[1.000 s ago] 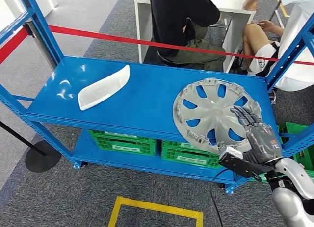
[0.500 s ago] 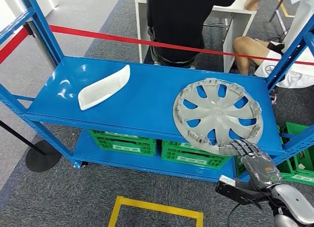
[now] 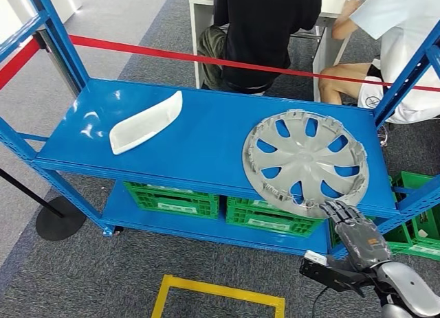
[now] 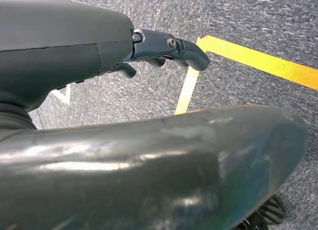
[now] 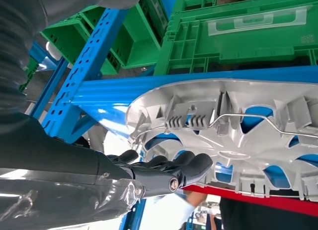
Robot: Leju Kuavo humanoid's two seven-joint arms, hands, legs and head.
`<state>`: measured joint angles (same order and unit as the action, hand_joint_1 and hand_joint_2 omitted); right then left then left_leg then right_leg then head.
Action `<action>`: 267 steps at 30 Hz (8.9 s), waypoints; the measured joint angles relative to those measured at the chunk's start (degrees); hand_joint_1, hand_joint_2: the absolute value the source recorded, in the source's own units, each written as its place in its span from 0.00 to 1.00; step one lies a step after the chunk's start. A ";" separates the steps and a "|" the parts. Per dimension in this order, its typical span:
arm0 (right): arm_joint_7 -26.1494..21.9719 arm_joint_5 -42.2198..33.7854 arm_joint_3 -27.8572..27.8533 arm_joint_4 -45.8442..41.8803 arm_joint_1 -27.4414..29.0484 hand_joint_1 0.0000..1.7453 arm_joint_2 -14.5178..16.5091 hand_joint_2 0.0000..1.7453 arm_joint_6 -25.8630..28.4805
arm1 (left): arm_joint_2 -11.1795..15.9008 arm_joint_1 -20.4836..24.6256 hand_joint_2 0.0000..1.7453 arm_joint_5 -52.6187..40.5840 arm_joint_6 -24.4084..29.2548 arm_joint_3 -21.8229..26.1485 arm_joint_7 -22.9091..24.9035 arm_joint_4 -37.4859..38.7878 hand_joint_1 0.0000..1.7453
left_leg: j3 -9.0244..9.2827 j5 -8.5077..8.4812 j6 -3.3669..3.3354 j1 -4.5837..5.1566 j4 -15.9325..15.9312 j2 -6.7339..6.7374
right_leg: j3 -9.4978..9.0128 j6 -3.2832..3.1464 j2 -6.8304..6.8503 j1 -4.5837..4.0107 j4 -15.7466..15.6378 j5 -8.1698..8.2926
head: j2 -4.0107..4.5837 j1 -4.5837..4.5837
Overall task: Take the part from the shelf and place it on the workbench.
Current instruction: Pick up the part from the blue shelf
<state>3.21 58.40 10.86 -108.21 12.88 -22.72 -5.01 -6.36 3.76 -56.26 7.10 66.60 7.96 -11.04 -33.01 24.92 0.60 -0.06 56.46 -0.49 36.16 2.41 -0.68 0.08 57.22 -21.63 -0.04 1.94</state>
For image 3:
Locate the red barrier belt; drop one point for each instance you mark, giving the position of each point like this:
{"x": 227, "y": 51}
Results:
{"x": 17, "y": 65}
{"x": 206, "y": 60}

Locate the blue metal shelf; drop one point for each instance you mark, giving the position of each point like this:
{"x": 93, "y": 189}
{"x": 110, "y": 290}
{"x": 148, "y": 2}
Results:
{"x": 206, "y": 134}

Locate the black stanchion post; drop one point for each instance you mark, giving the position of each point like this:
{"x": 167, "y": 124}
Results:
{"x": 62, "y": 220}

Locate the chrome stanchion post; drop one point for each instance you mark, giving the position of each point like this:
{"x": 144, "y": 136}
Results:
{"x": 58, "y": 61}

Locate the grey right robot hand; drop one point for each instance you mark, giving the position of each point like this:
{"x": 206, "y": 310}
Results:
{"x": 364, "y": 243}

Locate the grey plastic hubcap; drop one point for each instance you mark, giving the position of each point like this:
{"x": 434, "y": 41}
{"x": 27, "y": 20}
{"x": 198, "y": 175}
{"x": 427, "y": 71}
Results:
{"x": 305, "y": 163}

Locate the person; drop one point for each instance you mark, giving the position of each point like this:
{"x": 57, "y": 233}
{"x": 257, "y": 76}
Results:
{"x": 405, "y": 34}
{"x": 261, "y": 34}

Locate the open green plastic bin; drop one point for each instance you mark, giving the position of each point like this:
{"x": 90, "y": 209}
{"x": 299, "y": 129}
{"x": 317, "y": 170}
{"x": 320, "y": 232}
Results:
{"x": 435, "y": 225}
{"x": 398, "y": 238}

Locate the white plastic trim part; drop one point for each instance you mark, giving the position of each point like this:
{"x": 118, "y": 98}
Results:
{"x": 144, "y": 125}

